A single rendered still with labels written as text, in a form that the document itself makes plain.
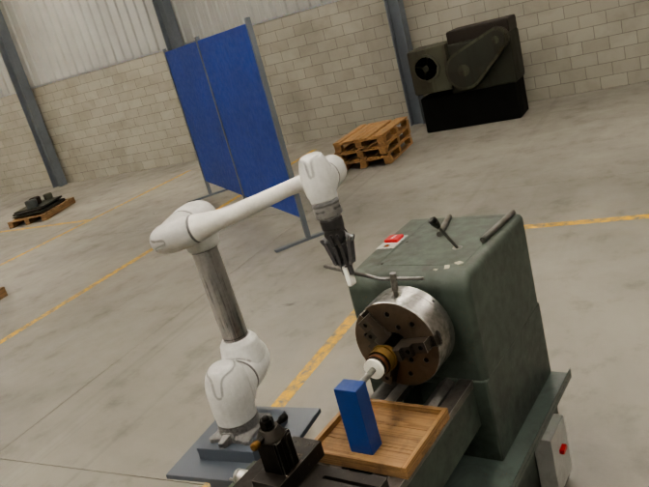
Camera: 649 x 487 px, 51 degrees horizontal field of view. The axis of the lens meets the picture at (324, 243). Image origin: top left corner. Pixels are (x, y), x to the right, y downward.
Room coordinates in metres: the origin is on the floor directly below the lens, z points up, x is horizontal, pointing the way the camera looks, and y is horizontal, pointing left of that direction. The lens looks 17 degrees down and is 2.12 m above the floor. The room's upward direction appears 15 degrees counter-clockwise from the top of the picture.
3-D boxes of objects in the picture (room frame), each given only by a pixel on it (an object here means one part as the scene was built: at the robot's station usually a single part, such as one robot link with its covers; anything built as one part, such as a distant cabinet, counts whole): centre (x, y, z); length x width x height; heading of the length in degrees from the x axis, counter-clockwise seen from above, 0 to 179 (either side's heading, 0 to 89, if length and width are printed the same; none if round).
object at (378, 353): (1.96, -0.08, 1.08); 0.09 x 0.09 x 0.09; 52
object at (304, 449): (1.65, 0.26, 1.00); 0.20 x 0.10 x 0.05; 142
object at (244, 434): (2.24, 0.49, 0.83); 0.22 x 0.18 x 0.06; 150
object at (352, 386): (1.81, 0.04, 1.00); 0.08 x 0.06 x 0.23; 52
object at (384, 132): (10.31, -1.14, 0.22); 1.25 x 0.86 x 0.44; 152
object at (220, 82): (8.94, 0.86, 1.18); 4.12 x 0.80 x 2.35; 20
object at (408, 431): (1.86, 0.00, 0.89); 0.36 x 0.30 x 0.04; 52
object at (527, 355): (2.40, -0.40, 0.43); 0.60 x 0.48 x 0.86; 142
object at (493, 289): (2.40, -0.40, 1.06); 0.59 x 0.48 x 0.39; 142
